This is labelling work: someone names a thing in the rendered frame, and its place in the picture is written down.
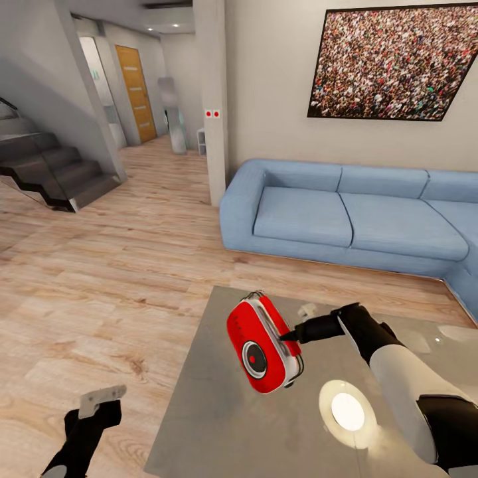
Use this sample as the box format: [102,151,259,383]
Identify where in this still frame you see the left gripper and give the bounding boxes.
[64,400,122,444]

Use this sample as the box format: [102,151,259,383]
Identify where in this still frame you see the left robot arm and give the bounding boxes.
[40,384,127,478]

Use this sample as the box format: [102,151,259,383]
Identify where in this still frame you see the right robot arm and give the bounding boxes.
[279,302,478,478]

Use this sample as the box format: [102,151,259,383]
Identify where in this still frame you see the radio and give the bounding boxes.
[226,295,303,394]

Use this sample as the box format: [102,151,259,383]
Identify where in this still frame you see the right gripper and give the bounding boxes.
[279,315,329,345]

